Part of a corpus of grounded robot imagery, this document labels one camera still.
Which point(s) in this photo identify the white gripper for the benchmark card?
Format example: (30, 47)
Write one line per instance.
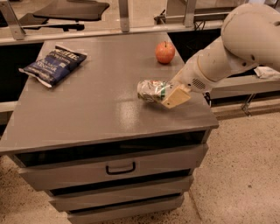
(189, 74)

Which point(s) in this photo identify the crushed white 7up can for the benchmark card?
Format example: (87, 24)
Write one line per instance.
(153, 90)

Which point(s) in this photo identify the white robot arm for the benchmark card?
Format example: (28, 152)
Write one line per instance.
(249, 37)

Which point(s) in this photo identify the red apple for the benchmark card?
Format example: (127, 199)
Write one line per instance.
(165, 52)

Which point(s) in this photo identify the top grey drawer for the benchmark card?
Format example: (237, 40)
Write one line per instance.
(101, 169)

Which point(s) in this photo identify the grey drawer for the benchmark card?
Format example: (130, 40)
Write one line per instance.
(136, 208)
(101, 169)
(122, 193)

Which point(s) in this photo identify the white packet on ledge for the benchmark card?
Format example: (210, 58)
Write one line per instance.
(265, 72)

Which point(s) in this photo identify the grey drawer cabinet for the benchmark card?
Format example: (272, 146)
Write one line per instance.
(95, 113)

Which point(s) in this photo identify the middle grey drawer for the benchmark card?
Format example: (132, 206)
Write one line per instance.
(122, 193)

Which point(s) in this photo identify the bottom grey drawer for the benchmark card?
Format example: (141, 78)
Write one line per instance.
(136, 208)

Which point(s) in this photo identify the blue chip bag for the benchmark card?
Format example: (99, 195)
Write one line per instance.
(55, 66)

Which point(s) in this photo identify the black office chair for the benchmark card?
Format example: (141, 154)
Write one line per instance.
(65, 14)

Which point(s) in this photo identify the black drawer handle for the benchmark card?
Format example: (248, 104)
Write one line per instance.
(119, 170)

